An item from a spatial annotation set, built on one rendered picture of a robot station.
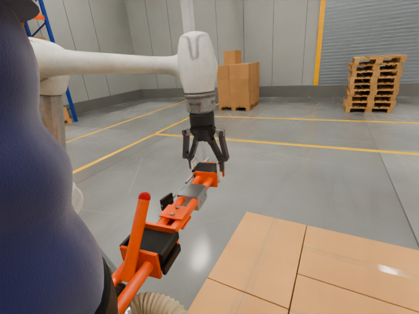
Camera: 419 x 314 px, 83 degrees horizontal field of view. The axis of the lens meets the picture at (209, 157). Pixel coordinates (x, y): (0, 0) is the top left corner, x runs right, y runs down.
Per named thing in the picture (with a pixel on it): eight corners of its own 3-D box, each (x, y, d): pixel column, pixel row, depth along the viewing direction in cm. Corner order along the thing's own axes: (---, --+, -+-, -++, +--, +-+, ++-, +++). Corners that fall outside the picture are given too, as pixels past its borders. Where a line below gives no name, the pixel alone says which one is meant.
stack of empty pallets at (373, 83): (395, 113, 576) (408, 55, 526) (343, 112, 623) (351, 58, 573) (386, 103, 681) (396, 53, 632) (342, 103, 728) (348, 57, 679)
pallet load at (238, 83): (249, 111, 725) (248, 48, 659) (218, 110, 768) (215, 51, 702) (259, 103, 824) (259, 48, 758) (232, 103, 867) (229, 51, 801)
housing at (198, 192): (199, 211, 65) (198, 197, 63) (177, 208, 67) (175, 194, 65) (208, 197, 71) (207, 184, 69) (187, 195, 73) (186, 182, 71)
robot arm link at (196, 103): (208, 93, 64) (210, 115, 66) (219, 88, 71) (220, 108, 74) (178, 94, 67) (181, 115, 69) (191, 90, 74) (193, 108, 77)
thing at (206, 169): (217, 187, 75) (216, 173, 73) (196, 185, 78) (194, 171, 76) (224, 176, 82) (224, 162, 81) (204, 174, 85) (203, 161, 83)
